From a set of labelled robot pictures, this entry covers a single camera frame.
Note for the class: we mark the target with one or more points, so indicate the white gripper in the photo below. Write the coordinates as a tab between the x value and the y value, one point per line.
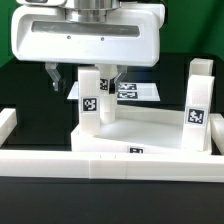
119	33

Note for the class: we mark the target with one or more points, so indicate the white desk top tray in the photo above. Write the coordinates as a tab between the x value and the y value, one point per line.
144	131

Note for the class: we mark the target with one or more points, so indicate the white marker base sheet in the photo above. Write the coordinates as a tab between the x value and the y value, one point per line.
126	92

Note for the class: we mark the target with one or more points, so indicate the white U-shaped obstacle frame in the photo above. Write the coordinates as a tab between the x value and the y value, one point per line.
106	165

